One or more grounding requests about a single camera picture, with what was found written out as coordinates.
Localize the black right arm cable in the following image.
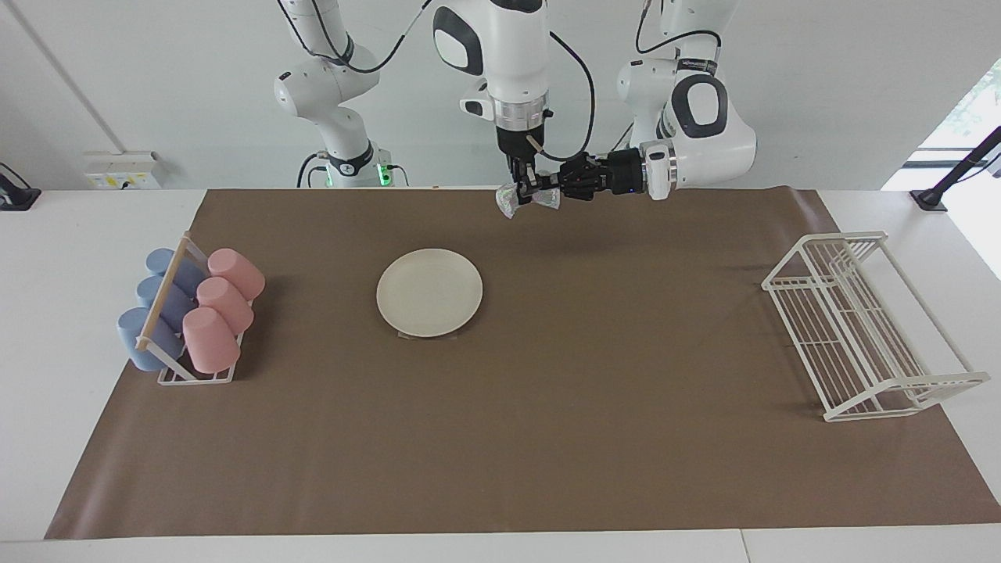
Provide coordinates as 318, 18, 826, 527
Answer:
274, 0, 596, 163

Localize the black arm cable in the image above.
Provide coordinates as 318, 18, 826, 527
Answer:
274, 0, 596, 163
634, 0, 722, 56

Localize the cup rack with wooden handle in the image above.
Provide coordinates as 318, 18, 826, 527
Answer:
136, 231, 253, 385

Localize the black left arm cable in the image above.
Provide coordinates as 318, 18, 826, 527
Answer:
634, 0, 722, 56

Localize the bright window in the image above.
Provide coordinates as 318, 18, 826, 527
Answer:
880, 55, 1001, 281

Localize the black table clamp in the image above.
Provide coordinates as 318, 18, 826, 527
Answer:
0, 162, 42, 211

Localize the black mounting stand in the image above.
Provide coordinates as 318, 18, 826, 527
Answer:
910, 125, 1001, 213

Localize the blue plastic cup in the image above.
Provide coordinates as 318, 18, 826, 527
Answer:
145, 248, 209, 296
136, 275, 196, 331
117, 307, 185, 371

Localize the round white plate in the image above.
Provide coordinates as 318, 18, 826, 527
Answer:
376, 249, 483, 339

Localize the pink plastic cup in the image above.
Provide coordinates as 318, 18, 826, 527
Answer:
196, 277, 255, 334
207, 248, 266, 302
182, 307, 242, 375

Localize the white wire dish rack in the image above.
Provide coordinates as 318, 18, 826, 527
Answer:
762, 231, 991, 423

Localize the white wall outlet box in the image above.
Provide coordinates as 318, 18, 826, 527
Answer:
84, 151, 162, 191

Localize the brown table mat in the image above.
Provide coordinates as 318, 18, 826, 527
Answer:
45, 188, 1001, 540

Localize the white wall cable duct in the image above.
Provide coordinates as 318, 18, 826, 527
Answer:
0, 0, 130, 157

